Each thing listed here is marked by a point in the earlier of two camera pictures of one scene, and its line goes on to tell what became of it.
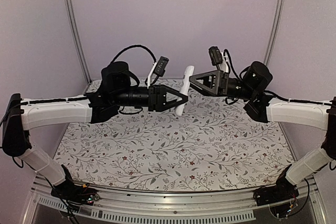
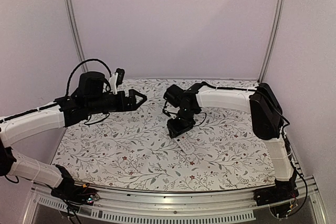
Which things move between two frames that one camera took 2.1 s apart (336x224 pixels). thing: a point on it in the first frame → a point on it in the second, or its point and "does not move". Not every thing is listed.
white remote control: x=185 y=87 → x=185 y=142
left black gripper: x=157 y=102 → x=132 y=106
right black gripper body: x=223 y=83 → x=179 y=127
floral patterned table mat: x=212 y=145 does not move
